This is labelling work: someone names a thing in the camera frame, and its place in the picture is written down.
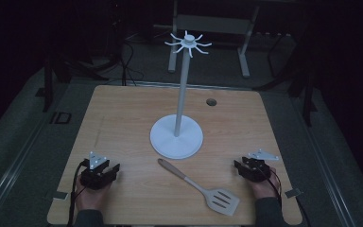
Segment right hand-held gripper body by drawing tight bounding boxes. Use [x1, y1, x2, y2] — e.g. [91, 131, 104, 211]
[240, 148, 280, 183]

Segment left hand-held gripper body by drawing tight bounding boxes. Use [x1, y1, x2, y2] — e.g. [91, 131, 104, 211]
[79, 150, 114, 191]

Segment person's right hand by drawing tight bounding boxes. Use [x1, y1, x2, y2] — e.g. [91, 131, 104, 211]
[248, 167, 282, 201]

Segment person's left hand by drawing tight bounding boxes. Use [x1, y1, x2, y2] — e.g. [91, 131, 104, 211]
[75, 175, 113, 212]

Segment grey tape piece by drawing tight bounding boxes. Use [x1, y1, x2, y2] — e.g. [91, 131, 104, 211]
[52, 190, 69, 201]
[285, 187, 303, 200]

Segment white hook stand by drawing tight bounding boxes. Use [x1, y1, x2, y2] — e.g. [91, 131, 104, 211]
[149, 29, 213, 160]

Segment black metal stand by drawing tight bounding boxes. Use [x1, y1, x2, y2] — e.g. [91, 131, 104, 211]
[42, 53, 110, 114]
[254, 29, 319, 128]

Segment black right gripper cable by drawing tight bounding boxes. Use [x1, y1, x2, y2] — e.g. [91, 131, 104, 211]
[252, 166, 284, 221]

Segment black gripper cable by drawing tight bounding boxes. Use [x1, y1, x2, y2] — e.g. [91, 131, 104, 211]
[67, 159, 90, 227]
[252, 166, 284, 221]

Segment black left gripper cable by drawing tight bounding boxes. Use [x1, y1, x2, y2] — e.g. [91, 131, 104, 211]
[67, 159, 90, 227]

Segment slotted spatula with wooden handle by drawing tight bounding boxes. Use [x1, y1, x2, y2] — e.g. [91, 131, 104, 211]
[157, 158, 241, 218]

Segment metal floor rail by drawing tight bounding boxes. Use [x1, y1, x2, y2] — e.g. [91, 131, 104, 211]
[299, 103, 357, 227]
[0, 117, 55, 225]

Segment black floor cables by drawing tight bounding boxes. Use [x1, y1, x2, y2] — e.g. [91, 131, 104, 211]
[118, 31, 147, 87]

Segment white desk frame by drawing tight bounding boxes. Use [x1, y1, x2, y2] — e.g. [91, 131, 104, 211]
[167, 0, 262, 79]

